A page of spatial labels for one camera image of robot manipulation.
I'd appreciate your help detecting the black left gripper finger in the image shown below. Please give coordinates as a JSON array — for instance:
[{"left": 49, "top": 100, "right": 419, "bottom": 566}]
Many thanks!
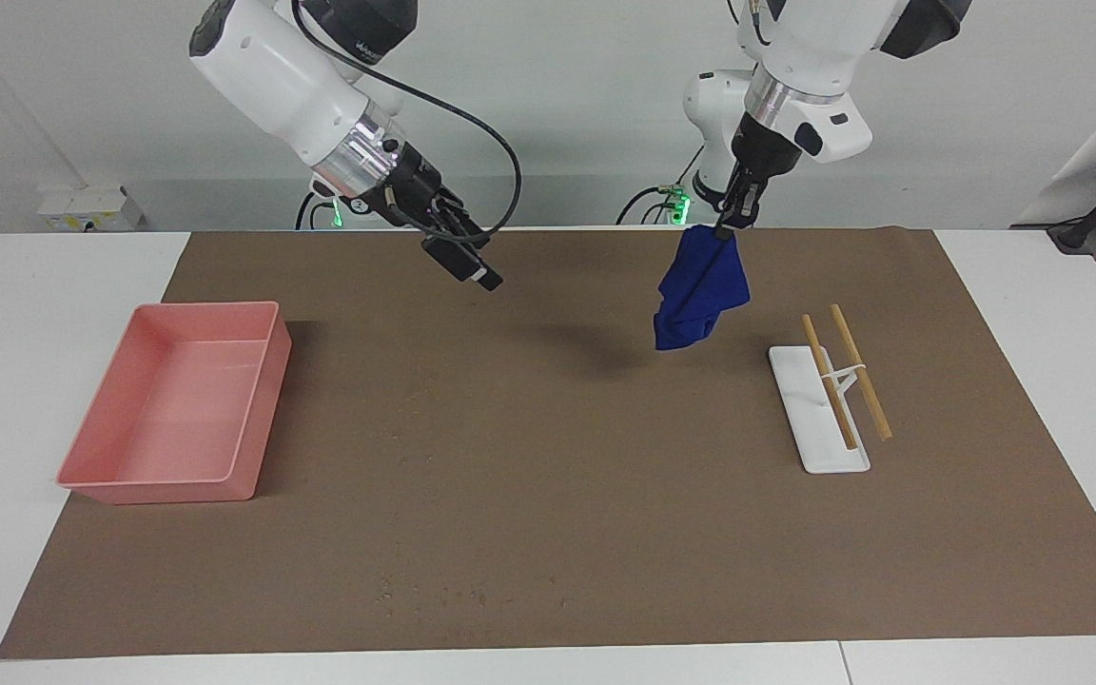
[
  {"left": 735, "top": 180, "right": 767, "bottom": 230},
  {"left": 714, "top": 185, "right": 745, "bottom": 240}
]

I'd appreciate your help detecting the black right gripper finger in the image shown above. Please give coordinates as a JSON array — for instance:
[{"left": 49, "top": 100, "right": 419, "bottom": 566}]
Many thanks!
[
  {"left": 438, "top": 194, "right": 493, "bottom": 251},
  {"left": 421, "top": 232, "right": 504, "bottom": 293}
]

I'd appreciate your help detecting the dark blue towel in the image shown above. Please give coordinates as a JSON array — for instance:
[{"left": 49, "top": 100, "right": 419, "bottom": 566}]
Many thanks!
[{"left": 654, "top": 225, "right": 752, "bottom": 352}]

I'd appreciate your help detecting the brown table mat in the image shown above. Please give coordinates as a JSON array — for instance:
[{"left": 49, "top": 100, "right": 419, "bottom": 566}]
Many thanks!
[{"left": 0, "top": 226, "right": 1096, "bottom": 661}]

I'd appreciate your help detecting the white rack with wooden rods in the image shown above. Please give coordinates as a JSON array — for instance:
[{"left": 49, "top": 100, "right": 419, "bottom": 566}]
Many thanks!
[{"left": 768, "top": 303, "right": 894, "bottom": 475}]

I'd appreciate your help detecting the pink plastic tray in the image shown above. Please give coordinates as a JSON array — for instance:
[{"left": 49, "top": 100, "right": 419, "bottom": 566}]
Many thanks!
[{"left": 55, "top": 301, "right": 293, "bottom": 505}]

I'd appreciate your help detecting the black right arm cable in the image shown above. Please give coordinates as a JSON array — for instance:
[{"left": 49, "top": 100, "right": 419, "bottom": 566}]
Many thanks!
[{"left": 291, "top": 0, "right": 522, "bottom": 250}]

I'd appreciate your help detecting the black left base cable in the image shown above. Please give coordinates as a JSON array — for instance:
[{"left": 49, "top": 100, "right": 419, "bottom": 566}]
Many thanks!
[{"left": 616, "top": 143, "right": 706, "bottom": 226}]

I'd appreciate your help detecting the white wall socket box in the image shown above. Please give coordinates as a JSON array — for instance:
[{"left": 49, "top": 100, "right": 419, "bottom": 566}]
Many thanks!
[{"left": 37, "top": 186, "right": 143, "bottom": 232}]

